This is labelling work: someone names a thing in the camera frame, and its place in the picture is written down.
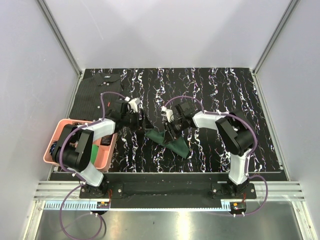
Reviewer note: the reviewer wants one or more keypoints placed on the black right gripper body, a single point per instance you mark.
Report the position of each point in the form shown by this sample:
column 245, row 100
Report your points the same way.
column 178, row 126

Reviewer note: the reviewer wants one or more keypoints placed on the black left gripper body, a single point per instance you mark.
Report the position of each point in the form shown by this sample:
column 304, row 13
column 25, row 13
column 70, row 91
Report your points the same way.
column 132, row 121

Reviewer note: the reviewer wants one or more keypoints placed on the green cloth napkin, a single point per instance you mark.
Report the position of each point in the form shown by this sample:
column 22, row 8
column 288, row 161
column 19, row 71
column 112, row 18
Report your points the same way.
column 178, row 146

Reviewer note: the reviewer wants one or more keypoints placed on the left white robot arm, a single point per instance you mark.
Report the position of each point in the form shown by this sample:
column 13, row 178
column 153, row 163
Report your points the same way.
column 73, row 149

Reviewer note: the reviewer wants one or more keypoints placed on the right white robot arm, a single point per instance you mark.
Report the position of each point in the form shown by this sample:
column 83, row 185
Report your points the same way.
column 236, row 132

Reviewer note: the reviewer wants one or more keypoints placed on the dark brown rolled cloth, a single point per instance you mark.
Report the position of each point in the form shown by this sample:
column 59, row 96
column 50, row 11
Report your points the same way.
column 106, row 140

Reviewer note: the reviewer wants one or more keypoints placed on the pink compartment tray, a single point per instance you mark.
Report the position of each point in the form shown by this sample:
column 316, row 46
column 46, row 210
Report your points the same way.
column 105, row 153

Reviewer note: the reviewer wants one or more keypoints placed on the dark pinstriped shirt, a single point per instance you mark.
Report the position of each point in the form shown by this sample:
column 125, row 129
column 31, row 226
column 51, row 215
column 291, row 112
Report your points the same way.
column 95, row 94

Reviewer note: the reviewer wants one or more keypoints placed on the green rolled cloth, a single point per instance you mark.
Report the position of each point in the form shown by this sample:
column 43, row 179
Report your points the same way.
column 94, row 153

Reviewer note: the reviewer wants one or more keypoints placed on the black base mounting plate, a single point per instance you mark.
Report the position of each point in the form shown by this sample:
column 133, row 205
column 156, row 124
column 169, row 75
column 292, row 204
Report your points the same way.
column 165, row 203

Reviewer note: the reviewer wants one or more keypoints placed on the blue patterned rolled tie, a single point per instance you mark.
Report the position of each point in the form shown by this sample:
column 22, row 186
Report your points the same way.
column 52, row 148

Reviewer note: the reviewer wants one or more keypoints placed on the aluminium frame rail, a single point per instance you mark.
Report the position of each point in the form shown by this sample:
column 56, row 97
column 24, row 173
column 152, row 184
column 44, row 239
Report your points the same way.
column 255, row 190

